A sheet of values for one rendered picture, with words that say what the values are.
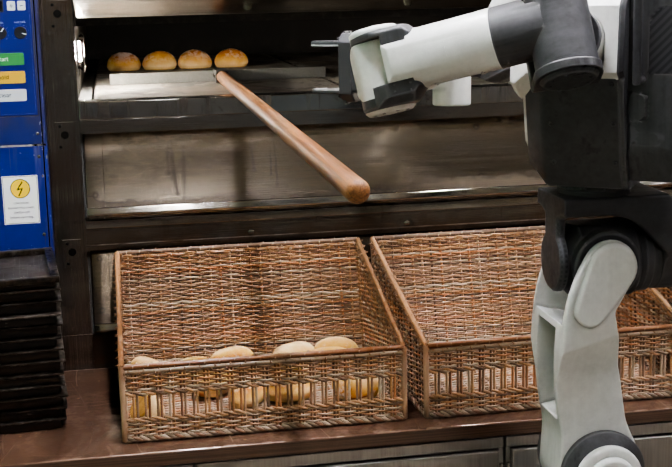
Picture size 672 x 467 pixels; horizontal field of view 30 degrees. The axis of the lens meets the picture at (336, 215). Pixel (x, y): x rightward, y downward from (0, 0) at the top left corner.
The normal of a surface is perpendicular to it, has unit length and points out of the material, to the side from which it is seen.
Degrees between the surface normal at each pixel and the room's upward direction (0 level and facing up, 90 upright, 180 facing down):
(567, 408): 90
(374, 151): 70
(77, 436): 0
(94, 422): 0
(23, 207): 90
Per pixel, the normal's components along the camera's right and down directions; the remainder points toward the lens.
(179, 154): 0.16, -0.17
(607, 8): -0.43, 0.06
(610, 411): 0.17, 0.18
